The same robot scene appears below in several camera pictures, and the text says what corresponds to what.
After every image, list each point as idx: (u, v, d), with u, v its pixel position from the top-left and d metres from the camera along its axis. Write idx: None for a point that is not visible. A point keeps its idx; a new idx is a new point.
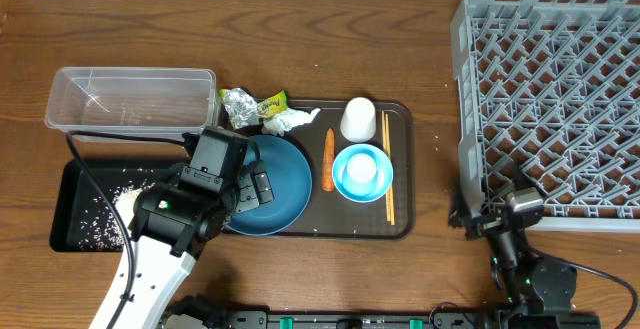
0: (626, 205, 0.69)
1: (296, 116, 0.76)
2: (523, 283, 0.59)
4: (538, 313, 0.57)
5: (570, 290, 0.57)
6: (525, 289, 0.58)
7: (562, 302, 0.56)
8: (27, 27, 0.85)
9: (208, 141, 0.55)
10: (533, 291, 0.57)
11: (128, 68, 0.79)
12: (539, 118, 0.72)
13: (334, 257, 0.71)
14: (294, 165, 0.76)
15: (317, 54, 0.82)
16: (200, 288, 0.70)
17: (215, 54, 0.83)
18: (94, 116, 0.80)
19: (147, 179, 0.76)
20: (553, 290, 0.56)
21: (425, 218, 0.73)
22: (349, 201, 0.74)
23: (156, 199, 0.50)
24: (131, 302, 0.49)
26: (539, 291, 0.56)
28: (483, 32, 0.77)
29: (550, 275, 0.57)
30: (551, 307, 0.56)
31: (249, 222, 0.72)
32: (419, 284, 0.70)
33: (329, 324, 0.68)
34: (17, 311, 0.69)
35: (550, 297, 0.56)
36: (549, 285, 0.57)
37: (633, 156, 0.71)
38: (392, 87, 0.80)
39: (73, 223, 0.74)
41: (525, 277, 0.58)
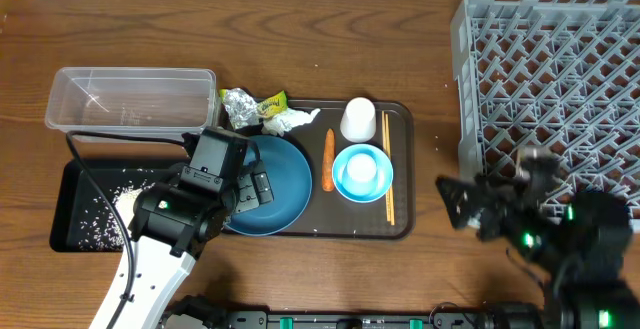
0: (626, 206, 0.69)
1: (296, 116, 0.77)
2: (563, 233, 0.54)
4: (590, 256, 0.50)
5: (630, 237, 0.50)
6: (566, 234, 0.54)
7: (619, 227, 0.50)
8: (26, 27, 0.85)
9: (209, 142, 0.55)
10: (578, 234, 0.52)
11: (128, 68, 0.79)
12: (539, 118, 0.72)
13: (334, 257, 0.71)
14: (294, 165, 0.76)
15: (316, 54, 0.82)
16: (200, 288, 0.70)
17: (215, 54, 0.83)
18: (94, 116, 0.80)
19: (147, 179, 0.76)
20: (611, 229, 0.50)
21: (425, 218, 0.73)
22: (349, 202, 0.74)
23: (156, 199, 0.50)
24: (131, 302, 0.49)
26: (583, 228, 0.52)
28: (483, 32, 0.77)
29: (599, 213, 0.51)
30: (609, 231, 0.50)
31: (249, 222, 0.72)
32: (419, 284, 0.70)
33: (329, 324, 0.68)
34: (17, 311, 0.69)
35: (606, 231, 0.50)
36: (604, 225, 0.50)
37: (633, 156, 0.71)
38: (391, 87, 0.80)
39: (73, 224, 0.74)
41: (565, 225, 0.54)
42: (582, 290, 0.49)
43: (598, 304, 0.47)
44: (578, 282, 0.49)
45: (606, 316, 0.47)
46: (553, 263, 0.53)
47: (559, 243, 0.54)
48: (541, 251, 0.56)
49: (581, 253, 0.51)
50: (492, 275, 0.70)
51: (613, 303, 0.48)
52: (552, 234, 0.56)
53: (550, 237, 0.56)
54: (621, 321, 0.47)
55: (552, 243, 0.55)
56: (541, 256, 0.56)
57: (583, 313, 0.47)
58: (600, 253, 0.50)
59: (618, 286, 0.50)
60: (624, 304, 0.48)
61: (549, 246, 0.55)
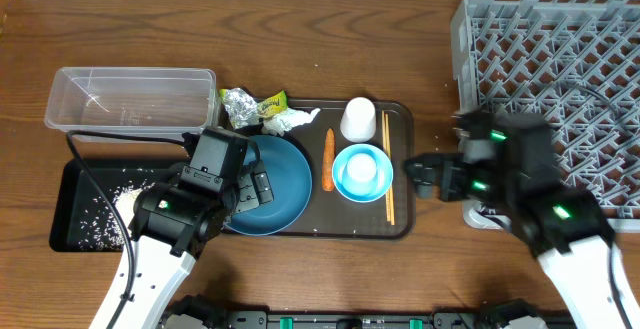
0: (626, 206, 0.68)
1: (296, 116, 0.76)
2: (496, 156, 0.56)
4: (526, 162, 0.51)
5: (550, 142, 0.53)
6: (503, 156, 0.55)
7: (543, 145, 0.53)
8: (26, 27, 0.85)
9: (208, 142, 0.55)
10: (513, 151, 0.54)
11: (128, 68, 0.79)
12: (540, 118, 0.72)
13: (334, 257, 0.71)
14: (294, 165, 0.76)
15: (316, 54, 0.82)
16: (200, 288, 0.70)
17: (215, 54, 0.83)
18: (94, 116, 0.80)
19: (147, 179, 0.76)
20: (533, 134, 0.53)
21: (425, 218, 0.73)
22: (348, 202, 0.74)
23: (156, 199, 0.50)
24: (131, 302, 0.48)
26: (510, 143, 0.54)
28: (483, 32, 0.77)
29: (526, 128, 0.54)
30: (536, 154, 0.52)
31: (249, 222, 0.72)
32: (418, 284, 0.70)
33: (329, 324, 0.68)
34: (17, 311, 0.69)
35: (528, 140, 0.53)
36: (524, 132, 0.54)
37: (633, 156, 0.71)
38: (391, 87, 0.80)
39: (73, 223, 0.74)
41: (494, 148, 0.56)
42: (532, 198, 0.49)
43: (551, 203, 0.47)
44: (528, 191, 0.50)
45: (560, 208, 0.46)
46: (509, 187, 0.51)
47: (501, 166, 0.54)
48: (496, 179, 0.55)
49: (516, 164, 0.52)
50: (492, 275, 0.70)
51: (562, 199, 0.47)
52: (495, 155, 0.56)
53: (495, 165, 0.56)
54: (576, 210, 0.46)
55: (492, 167, 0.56)
56: (496, 186, 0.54)
57: (542, 215, 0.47)
58: (559, 210, 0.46)
59: (566, 190, 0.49)
60: (572, 197, 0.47)
61: (503, 176, 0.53)
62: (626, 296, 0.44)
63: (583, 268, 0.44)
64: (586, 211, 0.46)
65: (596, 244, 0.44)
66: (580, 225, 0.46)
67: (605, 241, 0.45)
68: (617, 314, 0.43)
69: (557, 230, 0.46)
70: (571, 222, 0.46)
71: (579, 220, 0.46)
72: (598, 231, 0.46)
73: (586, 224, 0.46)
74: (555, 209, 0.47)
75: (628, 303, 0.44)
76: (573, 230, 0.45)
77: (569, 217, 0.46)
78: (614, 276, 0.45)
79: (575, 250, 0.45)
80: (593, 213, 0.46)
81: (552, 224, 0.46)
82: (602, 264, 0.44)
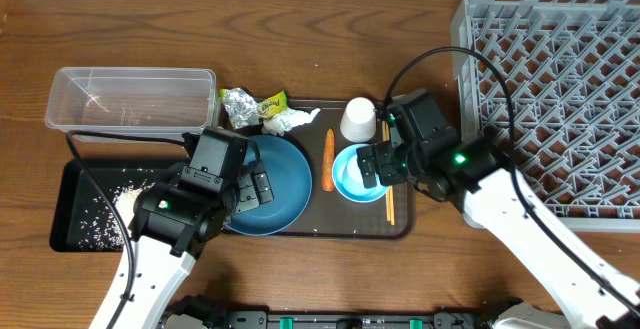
0: (626, 206, 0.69)
1: (296, 116, 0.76)
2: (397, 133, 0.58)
4: (419, 130, 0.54)
5: (434, 105, 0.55)
6: (402, 131, 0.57)
7: (426, 110, 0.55)
8: (26, 27, 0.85)
9: (208, 141, 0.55)
10: (406, 124, 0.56)
11: (128, 68, 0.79)
12: (539, 118, 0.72)
13: (334, 257, 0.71)
14: (293, 165, 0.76)
15: (317, 54, 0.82)
16: (200, 288, 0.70)
17: (215, 54, 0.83)
18: (94, 116, 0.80)
19: (147, 179, 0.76)
20: (417, 104, 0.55)
21: (425, 218, 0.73)
22: (348, 202, 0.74)
23: (156, 199, 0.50)
24: (131, 302, 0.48)
26: (402, 119, 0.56)
28: (483, 32, 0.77)
29: (410, 100, 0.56)
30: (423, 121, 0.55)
31: (249, 222, 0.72)
32: (418, 285, 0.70)
33: (329, 324, 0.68)
34: (17, 311, 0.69)
35: (414, 109, 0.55)
36: (409, 104, 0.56)
37: (633, 156, 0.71)
38: (391, 87, 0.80)
39: (73, 224, 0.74)
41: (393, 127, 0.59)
42: (436, 158, 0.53)
43: (452, 157, 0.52)
44: (431, 156, 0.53)
45: (460, 157, 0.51)
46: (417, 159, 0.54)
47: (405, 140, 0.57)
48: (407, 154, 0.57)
49: (413, 134, 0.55)
50: (493, 275, 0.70)
51: (461, 149, 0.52)
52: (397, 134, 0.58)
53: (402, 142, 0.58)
54: (474, 156, 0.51)
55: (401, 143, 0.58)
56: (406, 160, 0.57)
57: (448, 173, 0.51)
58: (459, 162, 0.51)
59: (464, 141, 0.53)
60: (470, 146, 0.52)
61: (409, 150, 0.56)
62: (541, 206, 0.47)
63: (492, 197, 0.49)
64: (484, 152, 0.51)
65: (500, 175, 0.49)
66: (480, 166, 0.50)
67: (507, 169, 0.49)
68: (534, 226, 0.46)
69: (463, 178, 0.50)
70: (471, 167, 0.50)
71: (479, 162, 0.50)
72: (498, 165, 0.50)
73: (487, 164, 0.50)
74: (457, 160, 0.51)
75: (543, 212, 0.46)
76: (477, 172, 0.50)
77: (468, 161, 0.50)
78: (522, 191, 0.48)
79: (484, 185, 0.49)
80: (490, 152, 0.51)
81: (459, 174, 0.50)
82: (506, 187, 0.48)
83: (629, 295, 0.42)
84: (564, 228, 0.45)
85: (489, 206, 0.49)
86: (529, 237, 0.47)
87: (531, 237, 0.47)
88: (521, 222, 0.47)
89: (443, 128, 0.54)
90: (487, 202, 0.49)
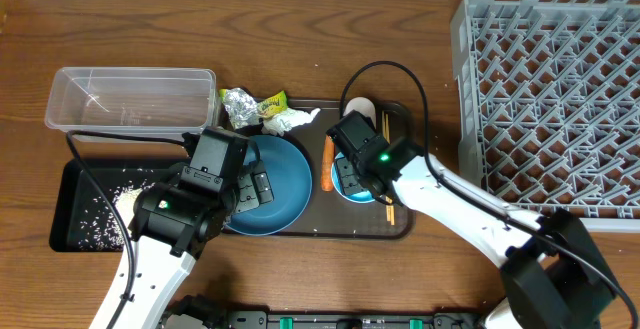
0: (626, 206, 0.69)
1: (296, 116, 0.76)
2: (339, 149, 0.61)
4: (352, 143, 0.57)
5: (360, 118, 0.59)
6: (341, 147, 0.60)
7: (354, 130, 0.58)
8: (26, 27, 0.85)
9: (209, 142, 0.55)
10: (342, 144, 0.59)
11: (128, 68, 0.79)
12: (539, 118, 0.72)
13: (334, 257, 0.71)
14: (293, 164, 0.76)
15: (317, 54, 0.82)
16: (200, 288, 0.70)
17: (215, 54, 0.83)
18: (94, 116, 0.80)
19: (147, 179, 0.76)
20: (346, 123, 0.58)
21: (425, 218, 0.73)
22: (348, 202, 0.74)
23: (156, 199, 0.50)
24: (131, 302, 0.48)
26: (337, 138, 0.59)
28: (483, 32, 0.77)
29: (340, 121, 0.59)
30: (354, 141, 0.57)
31: (249, 222, 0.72)
32: (419, 284, 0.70)
33: (329, 324, 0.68)
34: (16, 311, 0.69)
35: (344, 126, 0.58)
36: (339, 124, 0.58)
37: (633, 156, 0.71)
38: (390, 86, 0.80)
39: (73, 224, 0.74)
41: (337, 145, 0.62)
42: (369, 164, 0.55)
43: (377, 160, 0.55)
44: (366, 162, 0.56)
45: (384, 155, 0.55)
46: (358, 170, 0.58)
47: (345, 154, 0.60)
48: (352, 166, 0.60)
49: (348, 147, 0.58)
50: (492, 274, 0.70)
51: (387, 149, 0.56)
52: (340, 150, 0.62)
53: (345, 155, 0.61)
54: (397, 153, 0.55)
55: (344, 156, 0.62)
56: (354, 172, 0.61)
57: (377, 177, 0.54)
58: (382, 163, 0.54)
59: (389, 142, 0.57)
60: (394, 145, 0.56)
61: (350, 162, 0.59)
62: (449, 172, 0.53)
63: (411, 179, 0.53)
64: (403, 149, 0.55)
65: (414, 160, 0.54)
66: (402, 159, 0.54)
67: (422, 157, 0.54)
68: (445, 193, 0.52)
69: (390, 172, 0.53)
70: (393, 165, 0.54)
71: (400, 158, 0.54)
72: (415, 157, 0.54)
73: (406, 157, 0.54)
74: (382, 159, 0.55)
75: (452, 176, 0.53)
76: (400, 165, 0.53)
77: (390, 161, 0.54)
78: (431, 165, 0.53)
79: (403, 173, 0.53)
80: (409, 147, 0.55)
81: (385, 173, 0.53)
82: (420, 166, 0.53)
83: (531, 224, 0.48)
84: (471, 185, 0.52)
85: (407, 184, 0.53)
86: (444, 202, 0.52)
87: (445, 202, 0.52)
88: (434, 192, 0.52)
89: (373, 140, 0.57)
90: (408, 183, 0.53)
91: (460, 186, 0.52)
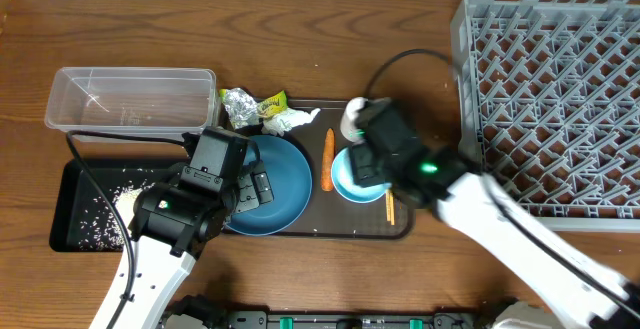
0: (626, 206, 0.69)
1: (296, 116, 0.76)
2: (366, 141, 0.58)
4: (386, 141, 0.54)
5: (398, 115, 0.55)
6: (370, 140, 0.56)
7: (393, 127, 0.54)
8: (26, 27, 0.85)
9: (209, 142, 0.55)
10: (376, 139, 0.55)
11: (128, 68, 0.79)
12: (539, 118, 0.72)
13: (334, 257, 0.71)
14: (293, 165, 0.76)
15: (317, 54, 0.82)
16: (200, 288, 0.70)
17: (215, 54, 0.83)
18: (94, 116, 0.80)
19: (147, 179, 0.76)
20: (384, 117, 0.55)
21: (425, 218, 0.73)
22: (349, 202, 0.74)
23: (156, 199, 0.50)
24: (131, 302, 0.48)
26: (372, 133, 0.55)
28: (484, 32, 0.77)
29: (376, 115, 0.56)
30: (391, 137, 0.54)
31: (249, 222, 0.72)
32: (419, 284, 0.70)
33: (329, 324, 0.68)
34: (16, 311, 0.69)
35: (380, 121, 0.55)
36: (376, 118, 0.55)
37: (633, 156, 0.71)
38: (390, 87, 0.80)
39: (73, 224, 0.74)
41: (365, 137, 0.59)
42: (409, 171, 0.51)
43: (420, 167, 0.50)
44: (405, 168, 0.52)
45: (428, 165, 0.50)
46: (384, 169, 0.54)
47: (371, 149, 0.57)
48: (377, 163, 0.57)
49: (384, 146, 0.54)
50: (492, 274, 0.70)
51: (428, 157, 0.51)
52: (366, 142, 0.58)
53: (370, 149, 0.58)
54: (441, 163, 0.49)
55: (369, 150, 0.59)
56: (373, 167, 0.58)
57: (418, 185, 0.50)
58: (427, 174, 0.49)
59: (432, 148, 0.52)
60: (437, 154, 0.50)
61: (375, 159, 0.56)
62: (515, 207, 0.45)
63: (466, 203, 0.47)
64: (451, 160, 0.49)
65: (468, 180, 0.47)
66: (451, 172, 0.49)
67: (476, 176, 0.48)
68: (510, 230, 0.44)
69: (435, 186, 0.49)
70: (438, 175, 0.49)
71: (448, 171, 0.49)
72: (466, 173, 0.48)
73: (457, 171, 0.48)
74: (425, 169, 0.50)
75: (519, 213, 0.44)
76: (448, 179, 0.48)
77: (436, 171, 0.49)
78: (495, 191, 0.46)
79: (455, 192, 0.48)
80: (458, 159, 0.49)
81: (429, 187, 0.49)
82: (479, 193, 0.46)
83: (613, 289, 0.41)
84: (540, 227, 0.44)
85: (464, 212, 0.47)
86: (507, 240, 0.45)
87: (508, 239, 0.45)
88: (495, 226, 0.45)
89: (411, 141, 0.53)
90: (462, 210, 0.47)
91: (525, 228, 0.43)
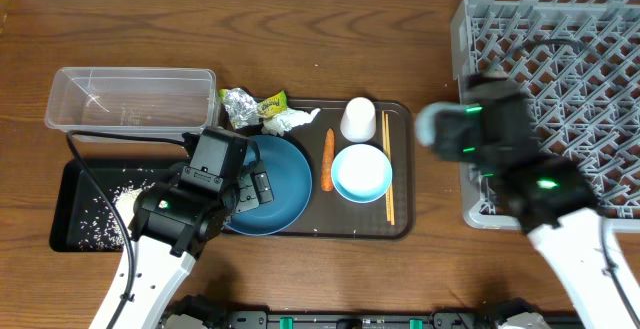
0: (626, 206, 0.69)
1: (296, 116, 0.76)
2: (478, 127, 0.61)
4: (507, 136, 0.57)
5: (525, 112, 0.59)
6: (482, 125, 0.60)
7: (523, 122, 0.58)
8: (26, 27, 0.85)
9: (209, 141, 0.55)
10: (489, 124, 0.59)
11: (128, 68, 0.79)
12: (539, 118, 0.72)
13: (334, 257, 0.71)
14: (293, 165, 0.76)
15: (317, 54, 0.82)
16: (200, 288, 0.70)
17: (215, 54, 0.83)
18: (94, 116, 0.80)
19: (147, 179, 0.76)
20: (515, 109, 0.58)
21: (426, 218, 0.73)
22: (348, 202, 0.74)
23: (156, 199, 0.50)
24: (131, 302, 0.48)
26: (493, 118, 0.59)
28: (484, 32, 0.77)
29: (507, 100, 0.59)
30: (514, 129, 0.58)
31: (249, 222, 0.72)
32: (419, 284, 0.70)
33: (329, 324, 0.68)
34: (16, 311, 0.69)
35: (514, 111, 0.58)
36: (503, 105, 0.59)
37: (633, 156, 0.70)
38: (390, 86, 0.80)
39: (72, 224, 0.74)
41: (475, 118, 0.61)
42: (528, 179, 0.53)
43: (538, 178, 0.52)
44: (536, 176, 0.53)
45: (551, 182, 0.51)
46: (491, 161, 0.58)
47: (483, 136, 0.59)
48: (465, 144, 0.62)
49: (503, 138, 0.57)
50: (492, 274, 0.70)
51: (556, 174, 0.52)
52: (475, 123, 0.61)
53: (469, 133, 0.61)
54: (564, 182, 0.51)
55: (471, 135, 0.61)
56: (453, 144, 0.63)
57: (529, 191, 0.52)
58: (549, 190, 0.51)
59: (548, 164, 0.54)
60: (567, 178, 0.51)
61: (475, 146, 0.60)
62: (621, 268, 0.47)
63: (578, 237, 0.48)
64: (573, 181, 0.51)
65: (585, 214, 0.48)
66: (569, 194, 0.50)
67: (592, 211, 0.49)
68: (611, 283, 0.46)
69: (546, 203, 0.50)
70: (556, 192, 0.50)
71: (565, 192, 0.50)
72: (585, 200, 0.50)
73: (572, 193, 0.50)
74: (544, 184, 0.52)
75: (622, 273, 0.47)
76: (560, 200, 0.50)
77: (555, 187, 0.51)
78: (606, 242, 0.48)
79: (565, 223, 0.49)
80: (579, 183, 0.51)
81: (541, 200, 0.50)
82: (592, 237, 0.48)
83: None
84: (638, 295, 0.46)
85: (567, 250, 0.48)
86: (598, 289, 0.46)
87: (599, 289, 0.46)
88: (596, 273, 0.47)
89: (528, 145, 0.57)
90: (566, 245, 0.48)
91: (624, 290, 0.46)
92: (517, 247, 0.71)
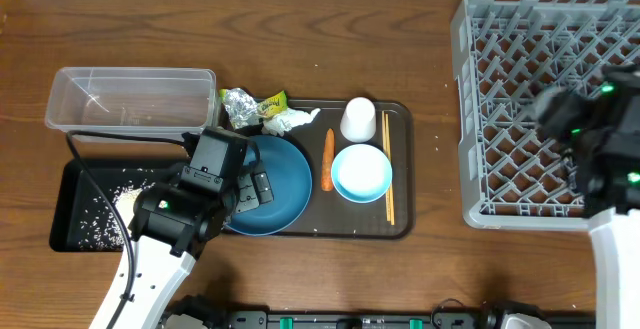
0: None
1: (297, 116, 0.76)
2: (598, 101, 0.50)
4: (629, 121, 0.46)
5: None
6: (607, 102, 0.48)
7: None
8: (26, 27, 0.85)
9: (209, 142, 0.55)
10: (618, 104, 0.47)
11: (129, 68, 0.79)
12: None
13: (334, 257, 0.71)
14: (293, 165, 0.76)
15: (317, 54, 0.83)
16: (200, 288, 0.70)
17: (215, 54, 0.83)
18: (94, 116, 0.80)
19: (147, 179, 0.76)
20: None
21: (425, 218, 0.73)
22: (349, 203, 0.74)
23: (156, 199, 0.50)
24: (131, 302, 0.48)
26: (625, 98, 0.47)
28: (484, 32, 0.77)
29: None
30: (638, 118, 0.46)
31: (249, 222, 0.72)
32: (419, 284, 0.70)
33: (329, 323, 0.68)
34: (16, 311, 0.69)
35: None
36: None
37: None
38: (390, 87, 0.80)
39: (73, 224, 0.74)
41: (605, 98, 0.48)
42: (616, 165, 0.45)
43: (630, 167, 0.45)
44: (624, 165, 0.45)
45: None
46: (590, 141, 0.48)
47: (598, 115, 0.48)
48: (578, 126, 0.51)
49: (617, 123, 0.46)
50: (492, 274, 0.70)
51: None
52: (608, 102, 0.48)
53: (584, 118, 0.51)
54: None
55: (586, 118, 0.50)
56: (564, 122, 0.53)
57: (613, 175, 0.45)
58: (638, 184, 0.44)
59: None
60: None
61: (584, 127, 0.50)
62: None
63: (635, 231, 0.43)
64: None
65: None
66: None
67: None
68: None
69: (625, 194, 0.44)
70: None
71: None
72: None
73: None
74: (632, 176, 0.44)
75: None
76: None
77: None
78: None
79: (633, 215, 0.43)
80: None
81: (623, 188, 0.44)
82: None
83: None
84: None
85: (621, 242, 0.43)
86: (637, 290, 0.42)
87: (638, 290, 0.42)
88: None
89: None
90: (623, 237, 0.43)
91: None
92: (517, 248, 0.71)
